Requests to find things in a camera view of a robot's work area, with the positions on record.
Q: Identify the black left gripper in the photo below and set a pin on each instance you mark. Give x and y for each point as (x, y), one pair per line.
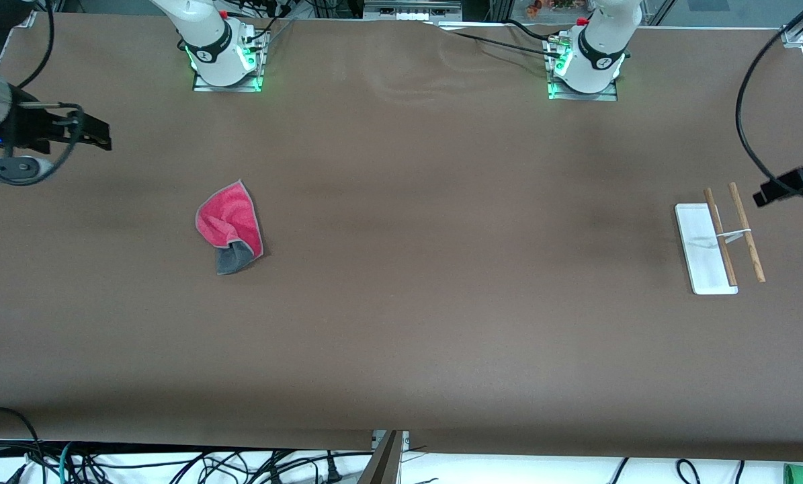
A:
(792, 182)

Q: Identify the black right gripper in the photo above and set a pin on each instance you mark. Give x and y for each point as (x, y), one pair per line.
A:
(30, 126)

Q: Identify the pink and grey towel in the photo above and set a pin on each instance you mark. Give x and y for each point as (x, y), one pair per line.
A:
(230, 222)

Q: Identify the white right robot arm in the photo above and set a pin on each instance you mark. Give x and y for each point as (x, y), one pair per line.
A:
(209, 40)

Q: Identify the white rack crossbar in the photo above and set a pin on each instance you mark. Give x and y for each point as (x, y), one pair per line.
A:
(734, 235)

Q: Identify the orange patterned object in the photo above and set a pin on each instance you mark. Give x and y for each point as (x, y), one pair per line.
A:
(542, 7)

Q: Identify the brown table cover sheet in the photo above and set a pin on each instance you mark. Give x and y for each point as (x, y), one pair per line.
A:
(401, 269)

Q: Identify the grey metal box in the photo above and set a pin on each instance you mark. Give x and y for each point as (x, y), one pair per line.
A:
(408, 7)

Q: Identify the black power plug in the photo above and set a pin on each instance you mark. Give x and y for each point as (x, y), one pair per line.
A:
(332, 474)

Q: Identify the grey metal bar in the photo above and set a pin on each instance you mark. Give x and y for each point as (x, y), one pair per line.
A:
(384, 464)

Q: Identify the white rack base plate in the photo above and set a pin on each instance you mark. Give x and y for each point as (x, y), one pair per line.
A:
(700, 249)

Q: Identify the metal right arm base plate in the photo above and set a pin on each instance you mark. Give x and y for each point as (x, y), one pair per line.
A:
(203, 85)

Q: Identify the metal table corner bracket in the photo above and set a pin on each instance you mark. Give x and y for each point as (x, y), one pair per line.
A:
(25, 19)
(792, 37)

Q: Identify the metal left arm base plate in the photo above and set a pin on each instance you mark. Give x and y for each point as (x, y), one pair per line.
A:
(609, 96)

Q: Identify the metal table edge bracket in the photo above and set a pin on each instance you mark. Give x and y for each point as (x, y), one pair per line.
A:
(404, 440)

